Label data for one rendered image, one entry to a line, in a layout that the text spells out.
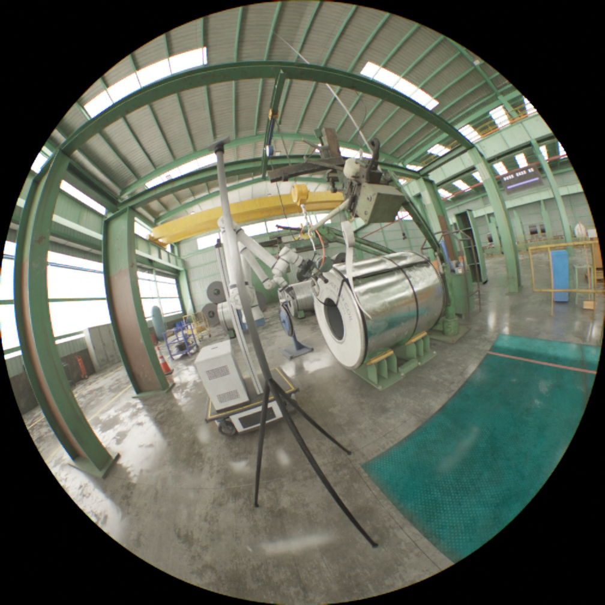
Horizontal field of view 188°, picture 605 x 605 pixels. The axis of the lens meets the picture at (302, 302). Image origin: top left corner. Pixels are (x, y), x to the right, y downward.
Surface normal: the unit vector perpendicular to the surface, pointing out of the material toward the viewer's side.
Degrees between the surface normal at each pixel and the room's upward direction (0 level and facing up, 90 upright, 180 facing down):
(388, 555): 0
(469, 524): 0
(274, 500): 0
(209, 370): 90
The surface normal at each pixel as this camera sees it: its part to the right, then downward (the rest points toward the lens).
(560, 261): -0.93, 0.30
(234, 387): 0.39, -0.01
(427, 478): -0.24, -0.97
